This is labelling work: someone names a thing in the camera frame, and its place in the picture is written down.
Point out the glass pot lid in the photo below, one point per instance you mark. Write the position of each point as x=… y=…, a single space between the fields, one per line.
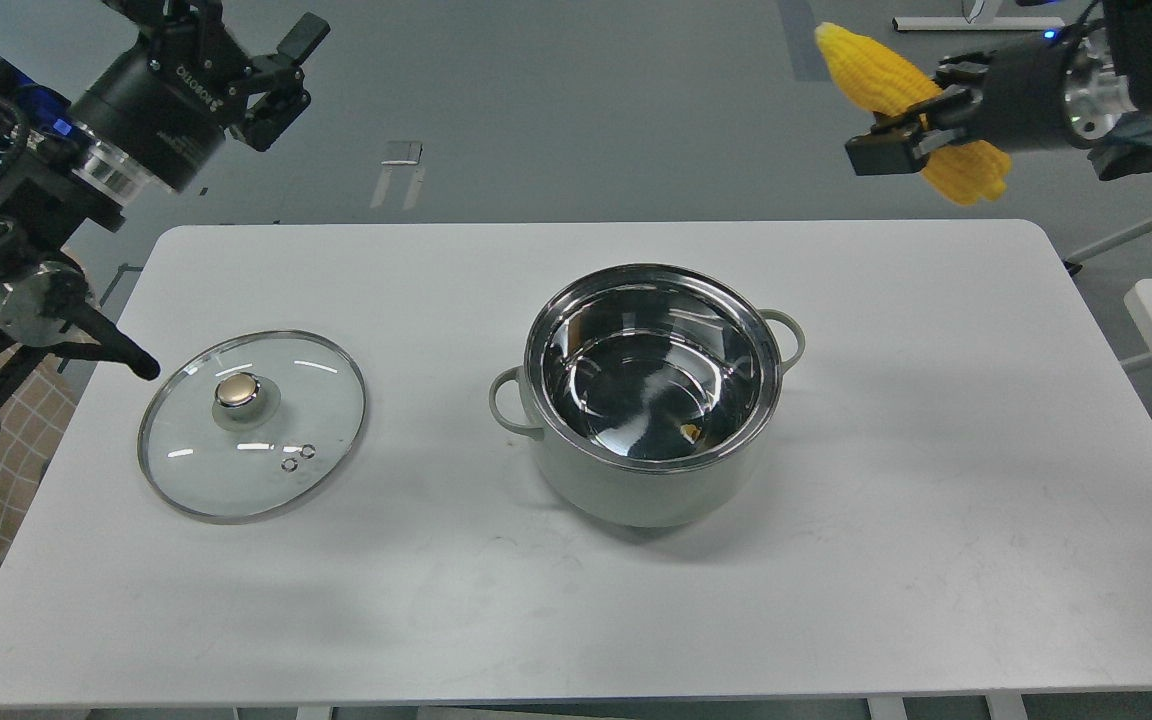
x=250 y=426

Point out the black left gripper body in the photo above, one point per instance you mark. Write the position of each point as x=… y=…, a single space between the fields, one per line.
x=158 y=112

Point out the yellow corn cob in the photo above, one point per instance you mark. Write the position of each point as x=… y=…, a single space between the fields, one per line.
x=877 y=79

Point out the white table base bar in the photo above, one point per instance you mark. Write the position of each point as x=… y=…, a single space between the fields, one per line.
x=942 y=23

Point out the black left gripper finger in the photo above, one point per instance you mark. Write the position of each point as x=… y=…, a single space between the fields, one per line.
x=191 y=33
x=269 y=94

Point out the blue denim clothed person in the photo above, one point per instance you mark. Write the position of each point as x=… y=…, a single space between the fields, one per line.
x=1125 y=150

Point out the grey steel cooking pot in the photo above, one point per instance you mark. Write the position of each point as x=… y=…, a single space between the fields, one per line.
x=645 y=390

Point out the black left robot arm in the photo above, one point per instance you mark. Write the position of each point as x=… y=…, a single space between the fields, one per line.
x=54 y=177

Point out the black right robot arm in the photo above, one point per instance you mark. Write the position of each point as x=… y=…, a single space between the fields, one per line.
x=1087 y=86

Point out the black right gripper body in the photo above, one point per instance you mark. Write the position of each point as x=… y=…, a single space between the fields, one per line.
x=1021 y=92

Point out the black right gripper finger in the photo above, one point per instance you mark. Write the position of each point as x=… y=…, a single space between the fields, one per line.
x=903 y=143
x=969 y=70

